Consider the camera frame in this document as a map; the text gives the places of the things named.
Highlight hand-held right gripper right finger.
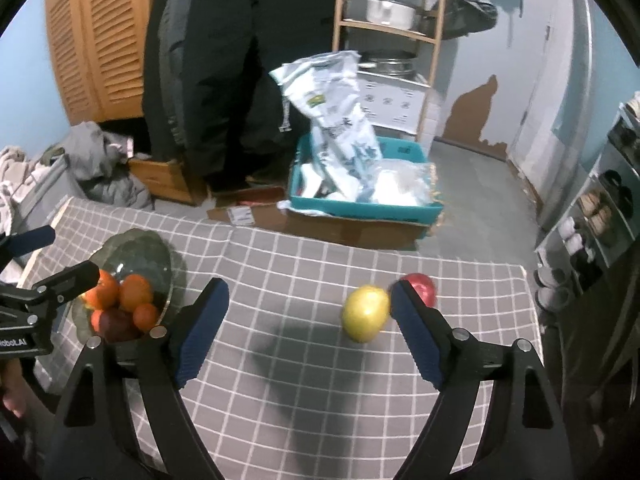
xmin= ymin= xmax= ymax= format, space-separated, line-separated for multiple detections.
xmin=389 ymin=280 xmax=593 ymax=480

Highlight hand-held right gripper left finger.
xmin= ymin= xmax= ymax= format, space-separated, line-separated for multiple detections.
xmin=42 ymin=276 xmax=231 ymax=480

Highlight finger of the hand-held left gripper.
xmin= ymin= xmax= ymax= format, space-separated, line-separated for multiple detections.
xmin=0 ymin=226 xmax=57 ymax=261
xmin=27 ymin=260 xmax=101 ymax=307

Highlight large orange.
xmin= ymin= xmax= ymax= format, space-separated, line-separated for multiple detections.
xmin=80 ymin=270 xmax=121 ymax=311

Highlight yellow-green pear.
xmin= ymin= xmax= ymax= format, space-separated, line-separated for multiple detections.
xmin=341 ymin=285 xmax=391 ymax=344

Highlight scalloped glass plate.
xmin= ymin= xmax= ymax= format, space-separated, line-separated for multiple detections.
xmin=70 ymin=228 xmax=176 ymax=343

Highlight person's left hand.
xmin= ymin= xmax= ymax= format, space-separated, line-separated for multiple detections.
xmin=0 ymin=360 xmax=32 ymax=418

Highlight bright red apple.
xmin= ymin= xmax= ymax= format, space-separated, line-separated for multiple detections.
xmin=398 ymin=272 xmax=438 ymax=308

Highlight small tangerine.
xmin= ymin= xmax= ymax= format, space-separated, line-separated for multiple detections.
xmin=132 ymin=302 xmax=161 ymax=331

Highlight dark red apple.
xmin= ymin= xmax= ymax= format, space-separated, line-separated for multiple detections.
xmin=91 ymin=308 xmax=141 ymax=342

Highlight medium orange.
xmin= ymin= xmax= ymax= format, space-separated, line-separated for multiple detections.
xmin=118 ymin=274 xmax=153 ymax=311

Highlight beige knit cloth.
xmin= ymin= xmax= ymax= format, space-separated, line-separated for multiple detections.
xmin=0 ymin=146 xmax=36 ymax=201

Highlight grey crumpled clothes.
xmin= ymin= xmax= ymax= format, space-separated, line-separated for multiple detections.
xmin=65 ymin=121 xmax=156 ymax=211

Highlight grey checked tablecloth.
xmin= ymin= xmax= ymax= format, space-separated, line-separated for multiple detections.
xmin=20 ymin=197 xmax=546 ymax=480

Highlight flat labelled cardboard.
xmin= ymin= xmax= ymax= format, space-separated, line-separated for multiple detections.
xmin=207 ymin=200 xmax=288 ymax=226

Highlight teal cardboard box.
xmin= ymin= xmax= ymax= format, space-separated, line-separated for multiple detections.
xmin=287 ymin=135 xmax=446 ymax=253

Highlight wooden drawer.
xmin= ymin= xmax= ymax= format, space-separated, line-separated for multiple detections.
xmin=127 ymin=157 xmax=208 ymax=206

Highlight clear plastic bag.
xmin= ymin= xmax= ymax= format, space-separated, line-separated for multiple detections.
xmin=370 ymin=157 xmax=441 ymax=208

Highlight wooden louvred cabinet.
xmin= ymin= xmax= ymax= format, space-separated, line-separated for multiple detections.
xmin=44 ymin=0 xmax=166 ymax=126

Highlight shoe rack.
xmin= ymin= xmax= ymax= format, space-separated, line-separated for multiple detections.
xmin=535 ymin=92 xmax=640 ymax=311

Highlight white printed plastic bag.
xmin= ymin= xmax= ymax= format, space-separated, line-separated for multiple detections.
xmin=269 ymin=50 xmax=386 ymax=201

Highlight white patterned box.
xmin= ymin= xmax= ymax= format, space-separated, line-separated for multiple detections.
xmin=357 ymin=72 xmax=431 ymax=136

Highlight dark hanging coats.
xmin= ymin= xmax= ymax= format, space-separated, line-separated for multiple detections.
xmin=141 ymin=0 xmax=341 ymax=193

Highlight metal steamer pot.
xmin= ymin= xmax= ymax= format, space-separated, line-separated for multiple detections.
xmin=357 ymin=49 xmax=418 ymax=81

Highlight wooden shelf rack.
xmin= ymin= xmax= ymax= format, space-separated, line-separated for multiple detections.
xmin=331 ymin=0 xmax=448 ymax=146

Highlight dark draped cloth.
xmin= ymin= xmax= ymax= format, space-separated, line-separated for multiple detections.
xmin=447 ymin=0 xmax=528 ymax=41

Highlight metal cooking pot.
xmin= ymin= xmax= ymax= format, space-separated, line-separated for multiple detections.
xmin=365 ymin=0 xmax=418 ymax=28

